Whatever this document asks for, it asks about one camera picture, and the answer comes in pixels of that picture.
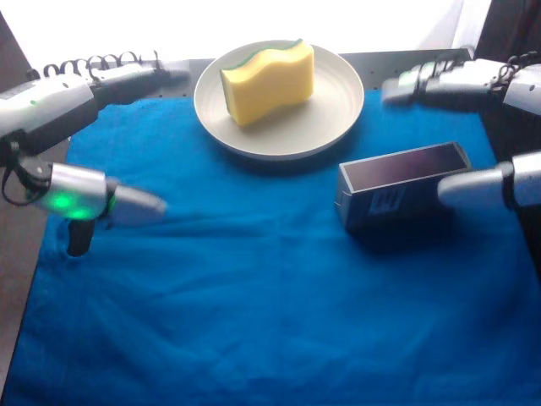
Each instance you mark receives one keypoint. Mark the blue table cloth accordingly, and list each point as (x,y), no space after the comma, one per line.
(253,296)

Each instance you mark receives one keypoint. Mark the purple small box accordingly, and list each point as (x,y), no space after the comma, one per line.
(401,169)

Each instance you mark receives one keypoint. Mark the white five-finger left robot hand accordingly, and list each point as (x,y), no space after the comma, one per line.
(46,97)

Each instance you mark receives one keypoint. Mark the yellow sponge with green pad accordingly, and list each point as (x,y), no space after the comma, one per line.
(270,84)

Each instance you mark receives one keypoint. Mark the dark curtain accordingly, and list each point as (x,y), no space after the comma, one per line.
(515,25)

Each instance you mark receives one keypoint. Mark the white round plate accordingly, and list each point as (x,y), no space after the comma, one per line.
(329,110)

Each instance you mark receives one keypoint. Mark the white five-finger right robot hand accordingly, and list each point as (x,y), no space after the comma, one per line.
(465,84)

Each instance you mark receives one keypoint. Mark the white curtain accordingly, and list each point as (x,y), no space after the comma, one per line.
(169,25)

